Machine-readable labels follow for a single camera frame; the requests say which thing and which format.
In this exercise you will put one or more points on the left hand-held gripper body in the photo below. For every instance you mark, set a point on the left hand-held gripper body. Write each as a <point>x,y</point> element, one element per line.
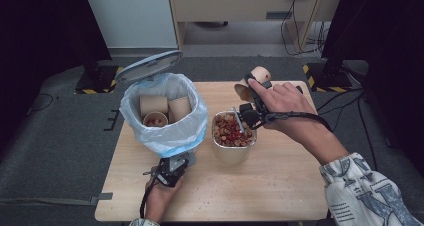
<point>170,177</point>

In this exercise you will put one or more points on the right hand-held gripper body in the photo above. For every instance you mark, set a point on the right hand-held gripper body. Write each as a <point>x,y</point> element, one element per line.
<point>253,116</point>

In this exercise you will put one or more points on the white grey pedal trash can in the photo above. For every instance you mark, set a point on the white grey pedal trash can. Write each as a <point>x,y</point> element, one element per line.
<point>146,67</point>

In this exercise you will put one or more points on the person's left hand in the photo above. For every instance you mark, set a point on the person's left hand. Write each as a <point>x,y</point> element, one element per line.
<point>158,197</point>

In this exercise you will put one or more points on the person's right hand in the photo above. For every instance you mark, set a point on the person's right hand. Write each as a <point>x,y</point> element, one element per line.
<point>286,102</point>

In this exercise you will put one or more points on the sliced food with red chili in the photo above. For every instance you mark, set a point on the sliced food with red chili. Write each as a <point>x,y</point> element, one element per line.
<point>226,132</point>

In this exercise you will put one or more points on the brown paper cup with food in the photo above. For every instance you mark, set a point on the brown paper cup with food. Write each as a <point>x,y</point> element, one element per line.
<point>155,121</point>

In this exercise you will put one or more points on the metal food container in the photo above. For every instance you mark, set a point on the metal food container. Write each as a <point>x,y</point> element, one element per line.
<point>231,154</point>

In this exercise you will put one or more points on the person's left patterned sleeve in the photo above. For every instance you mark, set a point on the person's left patterned sleeve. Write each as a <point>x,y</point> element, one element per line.
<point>143,222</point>

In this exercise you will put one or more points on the grey tape strip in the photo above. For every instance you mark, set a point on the grey tape strip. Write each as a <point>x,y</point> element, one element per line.
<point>101,196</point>

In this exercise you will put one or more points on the wooden desk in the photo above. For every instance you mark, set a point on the wooden desk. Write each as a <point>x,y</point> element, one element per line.
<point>233,6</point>

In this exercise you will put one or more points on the black stand with striped base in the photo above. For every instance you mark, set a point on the black stand with striped base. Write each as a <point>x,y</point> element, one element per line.
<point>100,81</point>
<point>330,79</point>

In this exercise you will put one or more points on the white cabinet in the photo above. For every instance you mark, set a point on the white cabinet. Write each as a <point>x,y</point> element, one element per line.
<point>133,16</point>

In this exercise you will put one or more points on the dark curtain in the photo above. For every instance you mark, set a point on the dark curtain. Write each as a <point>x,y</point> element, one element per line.
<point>386,36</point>
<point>43,36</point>

